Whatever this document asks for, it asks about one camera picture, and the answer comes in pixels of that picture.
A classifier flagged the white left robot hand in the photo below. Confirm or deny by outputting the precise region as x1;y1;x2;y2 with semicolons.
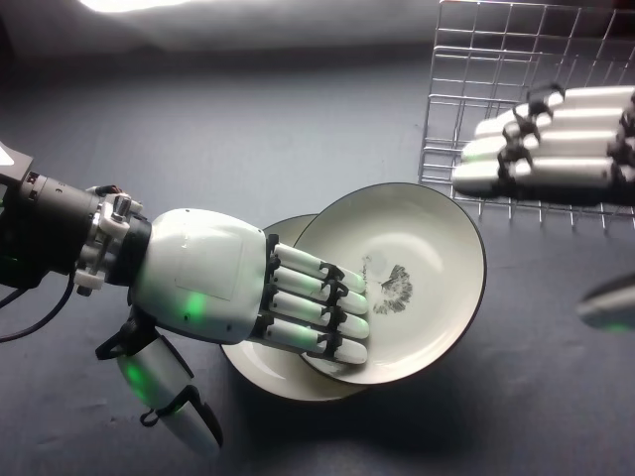
95;207;372;461

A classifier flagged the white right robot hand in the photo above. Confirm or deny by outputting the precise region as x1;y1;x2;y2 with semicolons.
451;82;635;331

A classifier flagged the white plate with leaf print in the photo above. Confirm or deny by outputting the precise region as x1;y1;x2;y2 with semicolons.
219;213;371;402
295;181;488;387

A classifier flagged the silver wire dish rack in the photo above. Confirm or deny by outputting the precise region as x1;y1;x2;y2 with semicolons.
419;0;635;230

